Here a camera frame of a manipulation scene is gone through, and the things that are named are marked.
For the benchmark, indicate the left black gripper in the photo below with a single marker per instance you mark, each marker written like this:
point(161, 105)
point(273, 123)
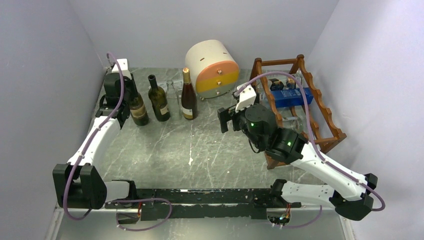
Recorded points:
point(127, 81)

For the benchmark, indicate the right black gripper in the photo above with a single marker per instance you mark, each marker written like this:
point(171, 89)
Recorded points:
point(225, 115)

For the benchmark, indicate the gold-foil dark wine bottle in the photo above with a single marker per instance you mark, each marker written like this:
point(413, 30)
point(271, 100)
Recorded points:
point(189, 105)

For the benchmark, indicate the green wine bottle tan label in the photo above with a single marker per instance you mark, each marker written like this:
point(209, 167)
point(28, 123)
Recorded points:
point(137, 106)

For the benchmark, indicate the dark green wine bottle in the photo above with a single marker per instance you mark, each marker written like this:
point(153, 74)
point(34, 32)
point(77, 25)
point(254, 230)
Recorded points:
point(158, 99)

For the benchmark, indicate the clear square glass bottle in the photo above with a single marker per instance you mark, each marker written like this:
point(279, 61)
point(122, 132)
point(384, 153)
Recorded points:
point(173, 100)

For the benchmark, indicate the small clear black-cap bottle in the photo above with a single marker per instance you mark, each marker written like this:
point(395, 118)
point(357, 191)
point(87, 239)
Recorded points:
point(277, 84)

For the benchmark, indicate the blue glass bottle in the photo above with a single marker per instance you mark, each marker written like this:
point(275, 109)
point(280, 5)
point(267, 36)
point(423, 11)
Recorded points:
point(288, 98)

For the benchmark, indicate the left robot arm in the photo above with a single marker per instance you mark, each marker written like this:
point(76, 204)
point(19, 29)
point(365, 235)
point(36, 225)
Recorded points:
point(78, 180)

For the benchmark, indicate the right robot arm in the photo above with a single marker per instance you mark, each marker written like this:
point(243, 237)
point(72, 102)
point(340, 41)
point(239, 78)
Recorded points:
point(345, 191)

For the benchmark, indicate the round cream drawer cabinet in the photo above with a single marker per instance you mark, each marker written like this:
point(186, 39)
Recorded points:
point(213, 71)

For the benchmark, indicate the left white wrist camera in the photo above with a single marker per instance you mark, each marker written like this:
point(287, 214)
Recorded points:
point(124, 67)

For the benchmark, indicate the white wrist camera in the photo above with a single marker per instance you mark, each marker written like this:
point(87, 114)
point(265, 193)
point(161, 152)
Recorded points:
point(124, 67)
point(246, 98)

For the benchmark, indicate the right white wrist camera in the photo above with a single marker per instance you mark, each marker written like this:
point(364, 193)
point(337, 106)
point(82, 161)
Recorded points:
point(246, 98)

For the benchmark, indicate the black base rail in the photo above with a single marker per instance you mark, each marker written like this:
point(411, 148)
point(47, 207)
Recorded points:
point(208, 203)

